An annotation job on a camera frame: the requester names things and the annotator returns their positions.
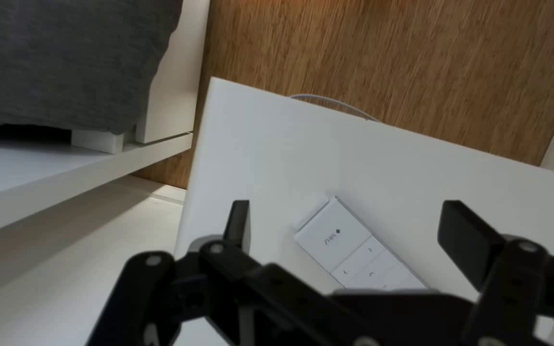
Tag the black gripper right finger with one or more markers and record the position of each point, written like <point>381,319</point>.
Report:
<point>512,275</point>

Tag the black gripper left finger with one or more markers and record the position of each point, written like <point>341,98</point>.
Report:
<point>156,294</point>

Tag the white remote control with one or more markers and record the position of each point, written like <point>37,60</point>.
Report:
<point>339,242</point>

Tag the dark grey duvet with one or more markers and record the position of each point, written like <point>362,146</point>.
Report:
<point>81,64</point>

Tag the white wall-mounted nightstand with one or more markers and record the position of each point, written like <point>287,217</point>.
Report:
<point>285,158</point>

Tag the white bed frame panel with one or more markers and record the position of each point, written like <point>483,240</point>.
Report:
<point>37,175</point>

